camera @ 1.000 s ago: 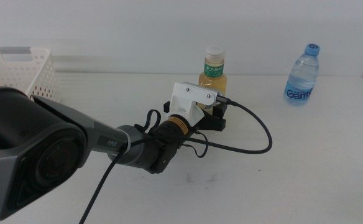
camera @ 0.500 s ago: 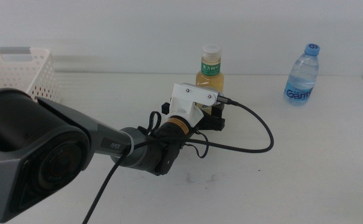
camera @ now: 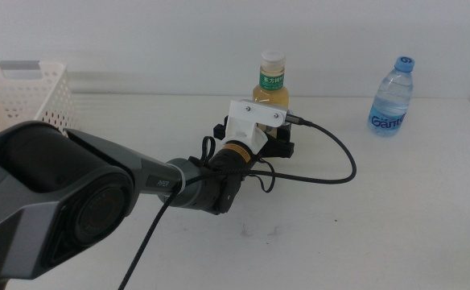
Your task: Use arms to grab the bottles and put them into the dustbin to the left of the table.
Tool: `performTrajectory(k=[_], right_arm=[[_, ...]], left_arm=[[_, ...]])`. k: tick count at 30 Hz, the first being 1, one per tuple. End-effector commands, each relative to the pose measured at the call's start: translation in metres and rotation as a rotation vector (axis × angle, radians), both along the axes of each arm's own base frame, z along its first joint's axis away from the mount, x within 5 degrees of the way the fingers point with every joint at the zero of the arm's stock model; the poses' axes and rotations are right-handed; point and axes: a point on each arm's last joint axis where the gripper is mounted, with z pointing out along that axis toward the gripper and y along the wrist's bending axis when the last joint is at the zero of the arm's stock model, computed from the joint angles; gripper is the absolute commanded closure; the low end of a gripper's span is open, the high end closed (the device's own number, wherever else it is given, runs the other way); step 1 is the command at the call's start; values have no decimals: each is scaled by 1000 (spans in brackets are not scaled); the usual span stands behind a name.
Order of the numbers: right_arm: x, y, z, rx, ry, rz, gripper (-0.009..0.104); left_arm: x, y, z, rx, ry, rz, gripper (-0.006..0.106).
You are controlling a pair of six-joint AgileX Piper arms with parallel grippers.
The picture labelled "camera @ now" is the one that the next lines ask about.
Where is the yellow tea bottle white cap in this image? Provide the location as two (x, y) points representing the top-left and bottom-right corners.
(252, 50), (291, 109)

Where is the clear water bottle blue cap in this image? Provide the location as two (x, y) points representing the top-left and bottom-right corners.
(366, 56), (415, 138)

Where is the white perforated plastic basket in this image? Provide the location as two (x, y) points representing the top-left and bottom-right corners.
(0, 60), (77, 144)

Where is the thin black left gripper wire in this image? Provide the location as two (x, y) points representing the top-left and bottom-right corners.
(199, 135), (277, 193)

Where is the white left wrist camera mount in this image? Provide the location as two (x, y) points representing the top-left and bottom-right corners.
(224, 98), (291, 156)

